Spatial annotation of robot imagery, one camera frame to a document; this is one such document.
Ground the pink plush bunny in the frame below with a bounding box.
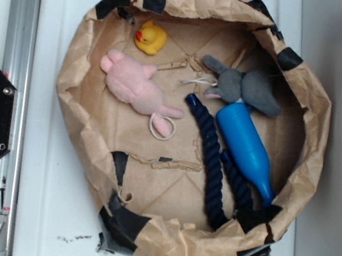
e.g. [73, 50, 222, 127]
[100, 49, 185, 140]

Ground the brown paper bag bin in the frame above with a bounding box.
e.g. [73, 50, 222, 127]
[56, 0, 332, 256]

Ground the white tray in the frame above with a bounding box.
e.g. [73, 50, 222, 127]
[12, 0, 302, 256]

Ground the aluminium frame rail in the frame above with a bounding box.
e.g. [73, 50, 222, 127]
[0, 0, 41, 256]

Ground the yellow rubber duck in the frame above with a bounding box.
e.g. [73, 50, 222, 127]
[134, 20, 167, 55]

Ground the blue plastic bottle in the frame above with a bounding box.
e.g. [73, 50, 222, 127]
[216, 103, 275, 207]

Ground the navy blue rope toy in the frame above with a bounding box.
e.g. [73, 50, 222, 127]
[185, 93, 253, 230]

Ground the grey plush elephant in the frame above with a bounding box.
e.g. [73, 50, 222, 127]
[177, 51, 289, 119]

